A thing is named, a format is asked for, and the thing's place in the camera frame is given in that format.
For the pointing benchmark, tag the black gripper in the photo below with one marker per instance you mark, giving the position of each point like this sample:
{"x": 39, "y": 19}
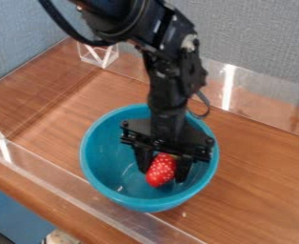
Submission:
{"x": 166, "y": 130}

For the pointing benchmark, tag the red toy strawberry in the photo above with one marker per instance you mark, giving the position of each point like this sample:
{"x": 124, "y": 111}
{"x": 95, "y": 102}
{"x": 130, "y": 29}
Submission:
{"x": 162, "y": 171}

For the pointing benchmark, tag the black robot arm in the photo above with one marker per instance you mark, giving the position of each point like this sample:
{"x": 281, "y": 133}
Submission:
{"x": 164, "y": 36}

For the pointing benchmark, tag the blue plastic bowl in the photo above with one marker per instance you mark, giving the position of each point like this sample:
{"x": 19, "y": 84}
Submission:
{"x": 146, "y": 175}

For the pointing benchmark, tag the clear acrylic back barrier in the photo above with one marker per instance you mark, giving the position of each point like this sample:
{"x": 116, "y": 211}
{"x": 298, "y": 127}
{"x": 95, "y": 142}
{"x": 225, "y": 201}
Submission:
{"x": 255, "y": 95}

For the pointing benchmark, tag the clear acrylic barrier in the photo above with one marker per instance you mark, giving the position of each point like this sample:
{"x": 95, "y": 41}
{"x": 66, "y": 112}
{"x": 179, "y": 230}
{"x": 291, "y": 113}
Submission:
{"x": 255, "y": 95}
{"x": 64, "y": 197}

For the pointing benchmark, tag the clear acrylic front barrier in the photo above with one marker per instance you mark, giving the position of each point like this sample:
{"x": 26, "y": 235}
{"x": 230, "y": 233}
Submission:
{"x": 64, "y": 197}

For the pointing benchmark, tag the clear acrylic corner bracket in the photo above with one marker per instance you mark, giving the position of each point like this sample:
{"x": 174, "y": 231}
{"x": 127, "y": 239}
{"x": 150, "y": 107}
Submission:
{"x": 100, "y": 56}

